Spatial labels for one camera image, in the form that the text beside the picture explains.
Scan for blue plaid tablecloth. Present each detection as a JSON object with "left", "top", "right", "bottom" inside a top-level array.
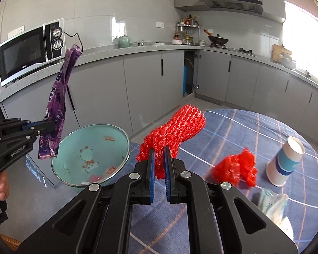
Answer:
[{"left": 130, "top": 109, "right": 318, "bottom": 253}]

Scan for grey lower kitchen cabinets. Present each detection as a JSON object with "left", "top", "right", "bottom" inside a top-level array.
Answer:
[{"left": 0, "top": 44, "right": 318, "bottom": 186}]

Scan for blue gas cylinder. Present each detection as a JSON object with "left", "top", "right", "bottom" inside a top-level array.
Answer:
[{"left": 183, "top": 66, "right": 187, "bottom": 96}]

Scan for wooden cutting board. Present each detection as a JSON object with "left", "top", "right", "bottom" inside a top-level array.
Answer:
[{"left": 271, "top": 44, "right": 292, "bottom": 63}]

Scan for red foam net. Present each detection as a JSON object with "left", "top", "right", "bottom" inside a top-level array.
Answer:
[{"left": 136, "top": 104, "right": 206, "bottom": 179}]

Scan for person's left hand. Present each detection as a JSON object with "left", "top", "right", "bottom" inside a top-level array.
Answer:
[{"left": 0, "top": 171, "right": 10, "bottom": 201}]

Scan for black wok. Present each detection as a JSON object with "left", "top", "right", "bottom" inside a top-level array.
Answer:
[{"left": 204, "top": 29, "right": 229, "bottom": 46}]

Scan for gas stove burner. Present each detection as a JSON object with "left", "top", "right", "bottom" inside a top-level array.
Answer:
[{"left": 238, "top": 48, "right": 253, "bottom": 55}]

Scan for black white microwave oven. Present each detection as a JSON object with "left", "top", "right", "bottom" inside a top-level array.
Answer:
[{"left": 0, "top": 18, "right": 66, "bottom": 86}]

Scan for red plastic bag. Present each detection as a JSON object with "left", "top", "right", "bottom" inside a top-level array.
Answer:
[{"left": 211, "top": 148, "right": 258, "bottom": 187}]

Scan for metal spice rack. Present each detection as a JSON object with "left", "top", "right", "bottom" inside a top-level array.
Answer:
[{"left": 172, "top": 14, "right": 200, "bottom": 45}]

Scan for steel pot with lid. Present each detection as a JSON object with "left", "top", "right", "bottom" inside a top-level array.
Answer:
[{"left": 280, "top": 53, "right": 296, "bottom": 70}]

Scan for black microwave power cable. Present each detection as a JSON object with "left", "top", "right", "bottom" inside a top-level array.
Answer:
[{"left": 64, "top": 32, "right": 84, "bottom": 56}]

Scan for pale green plastic wrapper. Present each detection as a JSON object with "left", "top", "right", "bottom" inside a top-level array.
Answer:
[{"left": 258, "top": 188, "right": 288, "bottom": 224}]

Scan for purple snack wrapper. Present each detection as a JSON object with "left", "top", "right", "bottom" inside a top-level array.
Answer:
[{"left": 38, "top": 44, "right": 82, "bottom": 159}]

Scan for black range hood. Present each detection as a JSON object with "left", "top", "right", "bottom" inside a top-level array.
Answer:
[{"left": 201, "top": 0, "right": 263, "bottom": 15}]

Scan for white blue paper cup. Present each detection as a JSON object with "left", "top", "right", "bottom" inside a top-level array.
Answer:
[{"left": 265, "top": 137, "right": 305, "bottom": 187}]

